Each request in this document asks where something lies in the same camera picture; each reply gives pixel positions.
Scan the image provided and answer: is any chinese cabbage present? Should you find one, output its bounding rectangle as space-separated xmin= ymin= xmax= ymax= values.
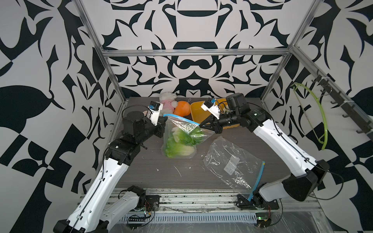
xmin=172 ymin=127 xmax=208 ymax=146
xmin=164 ymin=137 xmax=195 ymax=158

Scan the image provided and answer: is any clear zipper bag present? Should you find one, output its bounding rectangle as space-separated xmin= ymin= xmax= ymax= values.
xmin=204 ymin=136 xmax=265 ymax=201
xmin=161 ymin=114 xmax=214 ymax=159

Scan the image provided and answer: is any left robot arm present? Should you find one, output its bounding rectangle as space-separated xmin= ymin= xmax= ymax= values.
xmin=53 ymin=111 xmax=168 ymax=233

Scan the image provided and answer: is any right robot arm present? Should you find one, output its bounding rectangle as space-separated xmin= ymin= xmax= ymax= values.
xmin=200 ymin=93 xmax=330 ymax=203

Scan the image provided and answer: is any yellow plastic tray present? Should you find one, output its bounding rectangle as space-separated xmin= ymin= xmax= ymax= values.
xmin=190 ymin=98 xmax=228 ymax=123

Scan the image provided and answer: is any white teddy bear pink shirt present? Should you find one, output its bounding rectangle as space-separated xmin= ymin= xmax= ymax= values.
xmin=159 ymin=92 xmax=178 ymax=115

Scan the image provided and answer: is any orange plush toy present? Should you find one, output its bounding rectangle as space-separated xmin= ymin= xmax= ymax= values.
xmin=173 ymin=101 xmax=190 ymax=117

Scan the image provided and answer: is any left small circuit board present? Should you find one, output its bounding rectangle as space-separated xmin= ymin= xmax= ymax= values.
xmin=126 ymin=215 xmax=152 ymax=229

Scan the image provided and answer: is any small circuit board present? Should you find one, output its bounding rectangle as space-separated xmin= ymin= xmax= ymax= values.
xmin=255 ymin=213 xmax=272 ymax=229
xmin=126 ymin=215 xmax=152 ymax=229

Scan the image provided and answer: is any right small circuit board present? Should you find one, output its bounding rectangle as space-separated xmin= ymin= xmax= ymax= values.
xmin=255 ymin=213 xmax=272 ymax=229

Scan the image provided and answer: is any black hook rack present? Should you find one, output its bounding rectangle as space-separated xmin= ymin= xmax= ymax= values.
xmin=312 ymin=70 xmax=373 ymax=140

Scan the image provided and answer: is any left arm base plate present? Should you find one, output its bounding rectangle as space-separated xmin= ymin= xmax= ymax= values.
xmin=133 ymin=195 xmax=160 ymax=211

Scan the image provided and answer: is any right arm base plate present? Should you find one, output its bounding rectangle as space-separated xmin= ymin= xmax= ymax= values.
xmin=236 ymin=194 xmax=279 ymax=210

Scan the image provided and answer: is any green hoop on wall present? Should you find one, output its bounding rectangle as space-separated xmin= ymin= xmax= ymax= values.
xmin=291 ymin=83 xmax=329 ymax=150

